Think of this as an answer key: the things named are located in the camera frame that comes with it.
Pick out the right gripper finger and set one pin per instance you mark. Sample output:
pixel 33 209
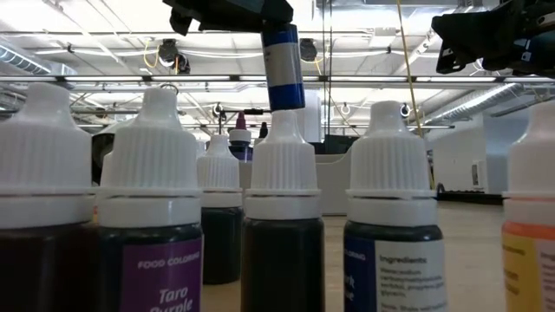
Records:
pixel 477 34
pixel 445 60

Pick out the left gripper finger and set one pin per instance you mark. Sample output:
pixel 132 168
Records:
pixel 243 17

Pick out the tall blue-tipped dye bottle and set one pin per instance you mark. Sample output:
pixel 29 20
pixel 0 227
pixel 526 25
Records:
pixel 284 65

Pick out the small dark blue dye bottle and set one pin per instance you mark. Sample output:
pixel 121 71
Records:
pixel 390 164

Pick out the tall purple-tipped dye bottle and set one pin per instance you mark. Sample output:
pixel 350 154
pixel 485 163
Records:
pixel 239 136

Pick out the small yellow label dye bottle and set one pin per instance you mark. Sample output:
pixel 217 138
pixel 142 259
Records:
pixel 533 173

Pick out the small Taro Purple dye bottle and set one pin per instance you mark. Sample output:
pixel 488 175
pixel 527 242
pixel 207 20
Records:
pixel 149 164

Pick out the small orange label dye bottle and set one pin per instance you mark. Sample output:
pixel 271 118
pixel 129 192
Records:
pixel 106 173

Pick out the small dark red dye bottle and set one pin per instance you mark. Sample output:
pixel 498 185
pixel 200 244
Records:
pixel 43 151

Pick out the small dark green dye bottle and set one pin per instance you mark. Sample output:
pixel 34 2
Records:
pixel 220 242

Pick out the small black dye bottle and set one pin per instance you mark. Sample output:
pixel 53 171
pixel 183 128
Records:
pixel 282 260

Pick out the small round hanging lamp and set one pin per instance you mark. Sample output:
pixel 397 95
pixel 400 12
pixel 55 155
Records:
pixel 404 105
pixel 344 108

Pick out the overhead light bar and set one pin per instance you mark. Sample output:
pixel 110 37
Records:
pixel 195 78

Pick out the thin black vertical pole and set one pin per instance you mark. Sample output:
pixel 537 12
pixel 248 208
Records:
pixel 330 52

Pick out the black boom stand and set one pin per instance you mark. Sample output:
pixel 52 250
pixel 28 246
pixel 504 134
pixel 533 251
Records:
pixel 253 112

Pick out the black vented box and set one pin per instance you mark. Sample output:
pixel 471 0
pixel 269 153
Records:
pixel 338 145

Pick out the grey plastic bin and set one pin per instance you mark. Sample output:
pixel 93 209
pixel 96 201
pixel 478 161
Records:
pixel 333 186

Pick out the silver ceiling air duct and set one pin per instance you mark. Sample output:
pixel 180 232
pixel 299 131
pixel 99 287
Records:
pixel 26 60
pixel 477 104

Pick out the white wall-mounted box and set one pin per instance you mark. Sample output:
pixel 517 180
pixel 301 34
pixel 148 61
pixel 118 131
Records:
pixel 477 175

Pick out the black aluminium table frame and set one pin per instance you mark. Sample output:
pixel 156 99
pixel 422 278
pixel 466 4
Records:
pixel 472 198

